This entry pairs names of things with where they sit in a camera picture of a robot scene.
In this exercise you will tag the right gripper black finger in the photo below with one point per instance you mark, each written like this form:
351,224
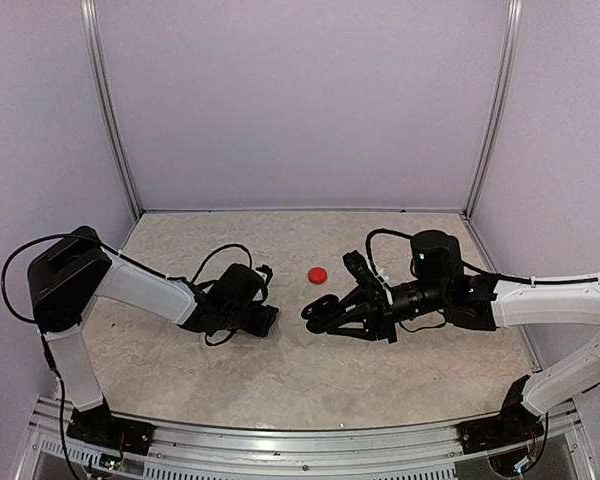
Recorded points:
358,297
357,327

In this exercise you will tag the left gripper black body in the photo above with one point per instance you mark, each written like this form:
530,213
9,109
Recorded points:
260,326

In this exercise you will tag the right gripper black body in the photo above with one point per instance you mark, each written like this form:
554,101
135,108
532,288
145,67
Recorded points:
383,314

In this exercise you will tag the black earbud charging case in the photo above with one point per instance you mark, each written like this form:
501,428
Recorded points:
319,312

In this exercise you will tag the red earbud charging case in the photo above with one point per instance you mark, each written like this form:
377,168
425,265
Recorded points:
317,275

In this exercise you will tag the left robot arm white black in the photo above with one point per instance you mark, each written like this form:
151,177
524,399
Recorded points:
79,267

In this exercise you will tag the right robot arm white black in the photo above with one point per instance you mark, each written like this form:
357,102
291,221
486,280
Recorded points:
473,299

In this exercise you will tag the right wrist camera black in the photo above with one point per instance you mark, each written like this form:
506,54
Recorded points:
357,266

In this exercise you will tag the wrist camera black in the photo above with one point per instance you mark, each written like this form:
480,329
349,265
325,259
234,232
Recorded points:
357,266
265,273

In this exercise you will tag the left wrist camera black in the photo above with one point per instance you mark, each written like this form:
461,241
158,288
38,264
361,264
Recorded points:
265,273

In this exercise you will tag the aluminium front rail frame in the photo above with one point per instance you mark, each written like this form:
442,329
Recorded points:
181,450

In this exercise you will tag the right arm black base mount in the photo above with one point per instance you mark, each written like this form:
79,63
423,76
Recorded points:
512,424

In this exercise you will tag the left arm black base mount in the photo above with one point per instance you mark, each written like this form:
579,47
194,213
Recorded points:
100,427

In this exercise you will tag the right aluminium corner post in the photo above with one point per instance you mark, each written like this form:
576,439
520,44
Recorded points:
497,107

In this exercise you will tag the aluminium corner post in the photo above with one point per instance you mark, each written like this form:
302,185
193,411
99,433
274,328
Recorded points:
89,15
497,107

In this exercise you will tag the left aluminium corner post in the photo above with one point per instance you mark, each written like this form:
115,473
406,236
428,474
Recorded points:
89,15

